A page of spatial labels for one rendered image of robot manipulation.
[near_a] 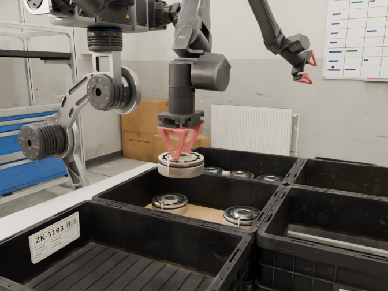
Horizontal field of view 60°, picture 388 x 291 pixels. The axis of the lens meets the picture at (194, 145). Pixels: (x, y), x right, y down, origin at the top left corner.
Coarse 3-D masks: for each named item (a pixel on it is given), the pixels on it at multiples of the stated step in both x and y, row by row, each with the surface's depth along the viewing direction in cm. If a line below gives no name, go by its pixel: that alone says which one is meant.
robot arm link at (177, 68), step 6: (174, 60) 70; (180, 60) 69; (186, 60) 68; (192, 60) 67; (198, 60) 67; (174, 66) 67; (180, 66) 67; (186, 66) 67; (192, 66) 66; (174, 72) 68; (180, 72) 67; (186, 72) 67; (174, 78) 68; (180, 78) 67; (186, 78) 68; (174, 84) 68; (180, 84) 68; (186, 84) 68
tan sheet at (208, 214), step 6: (150, 204) 100; (192, 204) 100; (192, 210) 96; (198, 210) 96; (204, 210) 96; (210, 210) 96; (216, 210) 96; (186, 216) 92; (192, 216) 92; (198, 216) 92; (204, 216) 92; (210, 216) 92; (216, 216) 92; (222, 216) 92; (216, 222) 88; (222, 222) 88
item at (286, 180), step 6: (192, 150) 124; (222, 150) 125; (228, 150) 124; (234, 150) 124; (276, 156) 117; (282, 156) 116; (288, 156) 115; (294, 156) 115; (300, 162) 108; (294, 168) 102; (288, 174) 96; (258, 180) 91; (264, 180) 91; (270, 180) 91; (288, 180) 91
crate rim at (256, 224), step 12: (156, 168) 102; (132, 180) 92; (240, 180) 92; (252, 180) 91; (108, 192) 83; (276, 192) 82; (120, 204) 75; (180, 216) 69; (264, 216) 69; (228, 228) 64; (240, 228) 64; (252, 228) 64; (252, 240) 63
